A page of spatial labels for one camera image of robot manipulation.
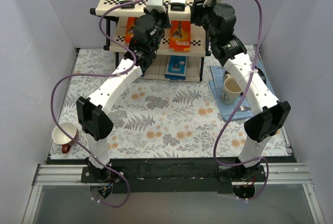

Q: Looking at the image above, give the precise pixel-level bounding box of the orange Gillette razor pack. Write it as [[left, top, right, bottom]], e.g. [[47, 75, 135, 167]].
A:
[[169, 20, 191, 52], [124, 17, 137, 46]]

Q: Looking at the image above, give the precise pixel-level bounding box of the blue razor box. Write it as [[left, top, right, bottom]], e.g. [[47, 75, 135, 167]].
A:
[[164, 55, 188, 81]]

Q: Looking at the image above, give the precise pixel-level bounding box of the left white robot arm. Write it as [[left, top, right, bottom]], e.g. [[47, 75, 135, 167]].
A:
[[76, 10, 170, 182]]

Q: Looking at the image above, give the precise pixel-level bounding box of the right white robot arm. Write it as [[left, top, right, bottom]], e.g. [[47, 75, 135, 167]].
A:
[[190, 0, 291, 181]]

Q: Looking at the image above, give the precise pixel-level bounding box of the beige three-tier shelf rack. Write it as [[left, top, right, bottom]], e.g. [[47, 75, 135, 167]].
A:
[[90, 0, 214, 82]]

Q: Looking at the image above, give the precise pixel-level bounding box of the dark rimmed plate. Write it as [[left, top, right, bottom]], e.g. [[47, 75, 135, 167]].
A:
[[224, 67, 267, 84]]

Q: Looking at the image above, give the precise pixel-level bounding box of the beige ceramic mug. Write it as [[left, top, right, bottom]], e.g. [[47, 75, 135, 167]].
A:
[[221, 77, 242, 106]]

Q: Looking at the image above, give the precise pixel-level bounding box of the silver fork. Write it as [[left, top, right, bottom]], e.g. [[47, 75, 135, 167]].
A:
[[237, 106, 251, 112]]

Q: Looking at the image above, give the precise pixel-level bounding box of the blue checked cloth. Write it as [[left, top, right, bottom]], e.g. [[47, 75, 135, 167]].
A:
[[208, 61, 274, 122]]

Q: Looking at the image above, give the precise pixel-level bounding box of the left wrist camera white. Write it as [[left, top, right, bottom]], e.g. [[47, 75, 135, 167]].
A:
[[143, 0, 167, 14]]

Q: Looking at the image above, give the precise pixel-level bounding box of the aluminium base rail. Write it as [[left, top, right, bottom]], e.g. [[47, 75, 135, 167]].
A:
[[23, 159, 325, 223]]

